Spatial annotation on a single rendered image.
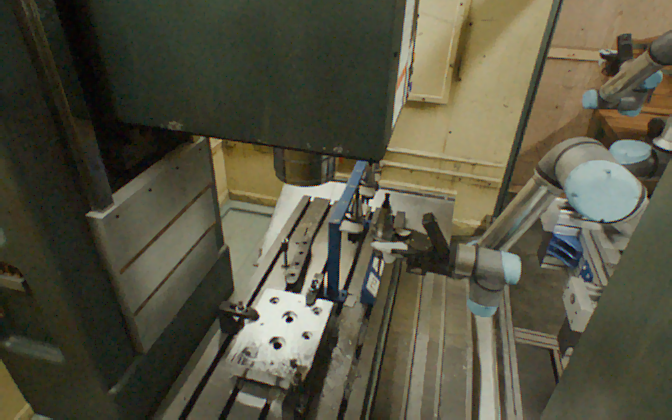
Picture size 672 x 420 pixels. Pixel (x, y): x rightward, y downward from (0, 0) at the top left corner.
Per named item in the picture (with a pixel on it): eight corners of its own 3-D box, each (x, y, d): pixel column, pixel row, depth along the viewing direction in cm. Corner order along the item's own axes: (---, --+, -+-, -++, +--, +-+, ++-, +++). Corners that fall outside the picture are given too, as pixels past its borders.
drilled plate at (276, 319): (333, 313, 138) (333, 302, 136) (304, 393, 114) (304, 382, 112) (267, 298, 143) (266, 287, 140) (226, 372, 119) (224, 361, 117)
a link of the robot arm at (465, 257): (475, 259, 102) (475, 239, 109) (455, 255, 103) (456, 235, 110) (469, 282, 106) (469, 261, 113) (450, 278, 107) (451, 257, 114)
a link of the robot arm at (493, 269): (514, 294, 104) (524, 269, 100) (468, 285, 106) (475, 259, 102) (512, 273, 111) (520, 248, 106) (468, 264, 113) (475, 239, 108)
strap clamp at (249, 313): (263, 333, 136) (260, 300, 128) (259, 341, 133) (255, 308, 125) (225, 324, 138) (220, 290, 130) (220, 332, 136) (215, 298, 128)
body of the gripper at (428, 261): (402, 272, 110) (450, 282, 108) (407, 246, 105) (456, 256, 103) (406, 253, 116) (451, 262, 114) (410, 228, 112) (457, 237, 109)
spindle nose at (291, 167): (289, 153, 115) (288, 111, 109) (345, 163, 111) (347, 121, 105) (262, 181, 102) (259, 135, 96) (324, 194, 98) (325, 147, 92)
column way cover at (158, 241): (224, 257, 166) (206, 136, 139) (147, 359, 127) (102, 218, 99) (212, 254, 167) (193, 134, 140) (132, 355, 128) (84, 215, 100)
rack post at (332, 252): (348, 292, 152) (352, 225, 136) (344, 303, 147) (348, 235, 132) (321, 286, 154) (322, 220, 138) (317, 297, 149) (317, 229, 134)
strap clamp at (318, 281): (324, 296, 150) (324, 264, 142) (312, 325, 139) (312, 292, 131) (315, 294, 150) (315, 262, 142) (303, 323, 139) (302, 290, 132)
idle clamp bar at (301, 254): (313, 250, 171) (313, 237, 167) (297, 297, 149) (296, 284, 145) (301, 248, 171) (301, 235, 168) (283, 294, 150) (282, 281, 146)
